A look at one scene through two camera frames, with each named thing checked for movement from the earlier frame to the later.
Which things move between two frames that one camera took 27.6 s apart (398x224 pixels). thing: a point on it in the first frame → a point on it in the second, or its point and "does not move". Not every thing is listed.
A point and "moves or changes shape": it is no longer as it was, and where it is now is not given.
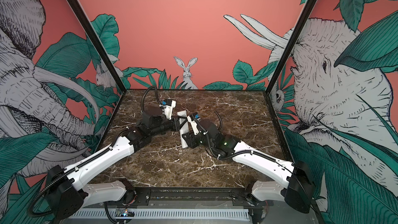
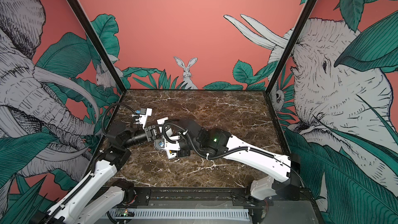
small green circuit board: x=124 y=212 does not move
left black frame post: x=80 y=11 does not move
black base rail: x=191 y=197 does not move
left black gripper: x=175 y=123 → x=150 y=133
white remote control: x=184 y=128 moves or changes shape
